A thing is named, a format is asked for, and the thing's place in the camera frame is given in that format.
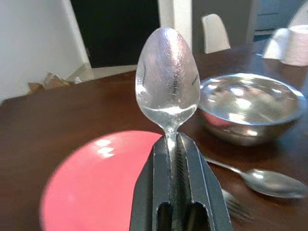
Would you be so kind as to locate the white plastic chair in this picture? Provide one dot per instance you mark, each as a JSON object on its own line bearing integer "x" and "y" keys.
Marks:
{"x": 300, "y": 16}
{"x": 274, "y": 45}
{"x": 215, "y": 33}

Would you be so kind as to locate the steel fork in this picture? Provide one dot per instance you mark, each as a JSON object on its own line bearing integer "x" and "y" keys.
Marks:
{"x": 237, "y": 207}

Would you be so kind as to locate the stainless steel bowl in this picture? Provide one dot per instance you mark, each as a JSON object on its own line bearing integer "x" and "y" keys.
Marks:
{"x": 247, "y": 108}

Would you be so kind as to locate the pink round plate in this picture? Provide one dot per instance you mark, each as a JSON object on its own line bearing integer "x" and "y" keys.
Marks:
{"x": 96, "y": 187}

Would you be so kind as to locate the steel spoon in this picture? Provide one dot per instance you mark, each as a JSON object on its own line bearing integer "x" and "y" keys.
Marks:
{"x": 167, "y": 79}
{"x": 272, "y": 183}

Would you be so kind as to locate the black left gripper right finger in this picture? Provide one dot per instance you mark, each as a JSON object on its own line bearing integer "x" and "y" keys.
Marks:
{"x": 204, "y": 192}

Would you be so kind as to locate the grey kitchen cabinet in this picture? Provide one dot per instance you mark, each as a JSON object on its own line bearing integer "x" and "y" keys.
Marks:
{"x": 272, "y": 14}

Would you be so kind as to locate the white paper towel roll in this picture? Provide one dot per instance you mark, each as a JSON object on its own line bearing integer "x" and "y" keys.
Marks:
{"x": 297, "y": 48}

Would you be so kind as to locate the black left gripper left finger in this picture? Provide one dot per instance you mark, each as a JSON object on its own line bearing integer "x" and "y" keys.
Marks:
{"x": 146, "y": 187}

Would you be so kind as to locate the brown cardboard scraps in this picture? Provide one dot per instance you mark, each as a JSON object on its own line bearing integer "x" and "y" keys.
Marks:
{"x": 53, "y": 81}

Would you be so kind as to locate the black door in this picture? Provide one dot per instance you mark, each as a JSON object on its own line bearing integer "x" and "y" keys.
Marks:
{"x": 115, "y": 33}

